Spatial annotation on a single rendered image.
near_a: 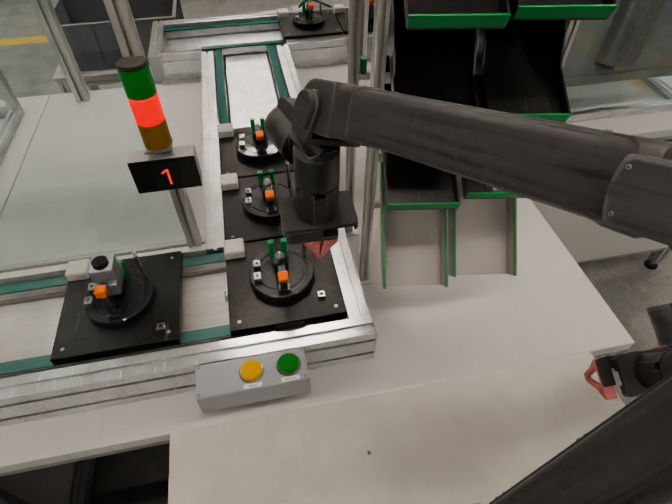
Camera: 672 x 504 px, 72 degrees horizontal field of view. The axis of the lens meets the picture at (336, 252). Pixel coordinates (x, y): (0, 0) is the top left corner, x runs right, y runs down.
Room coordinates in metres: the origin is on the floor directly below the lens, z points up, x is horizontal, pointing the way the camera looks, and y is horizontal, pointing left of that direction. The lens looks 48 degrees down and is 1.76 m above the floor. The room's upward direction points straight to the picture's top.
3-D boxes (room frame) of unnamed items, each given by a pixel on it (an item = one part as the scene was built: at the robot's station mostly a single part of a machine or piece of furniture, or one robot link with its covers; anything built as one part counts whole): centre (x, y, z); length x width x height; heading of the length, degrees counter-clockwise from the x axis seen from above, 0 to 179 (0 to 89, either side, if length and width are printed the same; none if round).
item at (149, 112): (0.73, 0.33, 1.33); 0.05 x 0.05 x 0.05
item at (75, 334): (0.58, 0.45, 0.96); 0.24 x 0.24 x 0.02; 12
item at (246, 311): (0.64, 0.12, 1.01); 0.24 x 0.24 x 0.13; 12
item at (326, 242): (0.47, 0.04, 1.28); 0.07 x 0.07 x 0.09; 11
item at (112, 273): (0.59, 0.45, 1.06); 0.08 x 0.04 x 0.07; 12
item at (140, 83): (0.73, 0.33, 1.38); 0.05 x 0.05 x 0.05
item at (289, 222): (0.47, 0.02, 1.35); 0.10 x 0.07 x 0.07; 101
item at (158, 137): (0.73, 0.33, 1.28); 0.05 x 0.05 x 0.05
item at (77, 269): (0.66, 0.57, 0.97); 0.05 x 0.05 x 0.04; 12
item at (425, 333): (1.09, 0.21, 0.84); 1.50 x 1.41 x 0.03; 102
